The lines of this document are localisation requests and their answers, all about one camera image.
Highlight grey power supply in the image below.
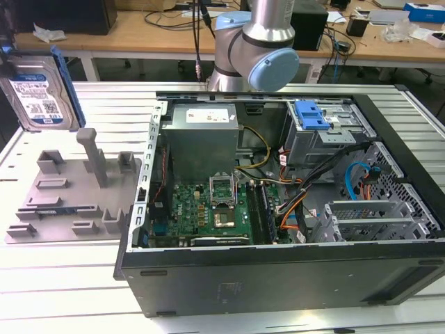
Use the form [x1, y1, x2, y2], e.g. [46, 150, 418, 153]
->
[160, 103, 241, 175]

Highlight orange wire with connector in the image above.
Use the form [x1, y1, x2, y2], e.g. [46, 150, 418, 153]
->
[359, 166, 382, 202]

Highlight thin hanging cable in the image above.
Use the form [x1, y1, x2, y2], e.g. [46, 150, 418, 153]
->
[192, 0, 217, 84]

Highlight metal socket cover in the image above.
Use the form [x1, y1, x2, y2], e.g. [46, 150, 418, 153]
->
[208, 173, 238, 209]

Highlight clear plastic bags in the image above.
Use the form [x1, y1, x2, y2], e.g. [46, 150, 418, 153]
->
[382, 19, 429, 43]

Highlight black case fan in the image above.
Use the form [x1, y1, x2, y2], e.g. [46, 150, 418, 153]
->
[151, 144, 175, 216]

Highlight small white box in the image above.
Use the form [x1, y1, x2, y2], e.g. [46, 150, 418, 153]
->
[426, 29, 445, 48]

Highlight blue drive latch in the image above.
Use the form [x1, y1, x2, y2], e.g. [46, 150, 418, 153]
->
[293, 100, 331, 132]

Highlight wooden desk with clutter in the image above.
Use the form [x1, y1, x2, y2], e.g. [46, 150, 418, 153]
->
[298, 6, 445, 83]

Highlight grey parts rack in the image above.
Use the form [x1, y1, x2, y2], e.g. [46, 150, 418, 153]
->
[3, 127, 143, 245]

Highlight crumpled plastic bag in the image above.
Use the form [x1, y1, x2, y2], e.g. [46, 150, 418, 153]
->
[33, 22, 67, 45]

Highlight orange looped wire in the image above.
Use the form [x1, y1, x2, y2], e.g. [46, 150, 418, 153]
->
[280, 205, 300, 231]

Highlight blue carton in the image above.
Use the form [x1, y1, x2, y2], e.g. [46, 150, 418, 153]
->
[403, 2, 445, 24]

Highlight yellow wires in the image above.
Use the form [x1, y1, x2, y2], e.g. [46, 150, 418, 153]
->
[235, 125, 273, 172]

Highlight RAM stick on rack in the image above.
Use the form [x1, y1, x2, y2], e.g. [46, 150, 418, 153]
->
[33, 207, 76, 216]

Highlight CPU socket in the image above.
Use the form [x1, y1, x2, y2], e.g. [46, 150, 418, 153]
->
[212, 208, 238, 230]

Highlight long wooden desk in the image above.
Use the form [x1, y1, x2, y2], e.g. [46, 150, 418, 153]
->
[0, 9, 244, 83]

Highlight black PC case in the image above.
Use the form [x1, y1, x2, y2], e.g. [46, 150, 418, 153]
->
[113, 83, 445, 319]

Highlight blue wire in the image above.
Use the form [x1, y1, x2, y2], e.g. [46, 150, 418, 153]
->
[345, 161, 371, 202]

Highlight small black box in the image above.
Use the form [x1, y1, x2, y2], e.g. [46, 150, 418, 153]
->
[293, 8, 330, 52]

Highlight hard disk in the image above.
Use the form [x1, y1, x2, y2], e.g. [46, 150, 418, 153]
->
[0, 44, 87, 132]

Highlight large black box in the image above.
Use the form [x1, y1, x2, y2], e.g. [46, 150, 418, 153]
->
[13, 0, 118, 36]

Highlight metal disk bay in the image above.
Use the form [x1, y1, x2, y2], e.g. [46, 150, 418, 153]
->
[323, 200, 435, 244]

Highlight grey optical drive cage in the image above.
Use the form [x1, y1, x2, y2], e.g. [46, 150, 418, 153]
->
[281, 100, 378, 168]

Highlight flat silver box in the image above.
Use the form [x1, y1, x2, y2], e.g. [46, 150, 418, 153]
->
[368, 9, 411, 26]

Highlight green motherboard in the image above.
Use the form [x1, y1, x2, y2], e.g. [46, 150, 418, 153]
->
[149, 182, 289, 245]

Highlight black wire bundle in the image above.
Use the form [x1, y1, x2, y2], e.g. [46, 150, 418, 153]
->
[276, 141, 373, 217]

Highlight black graphics card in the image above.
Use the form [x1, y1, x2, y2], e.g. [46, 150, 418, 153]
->
[149, 234, 252, 248]

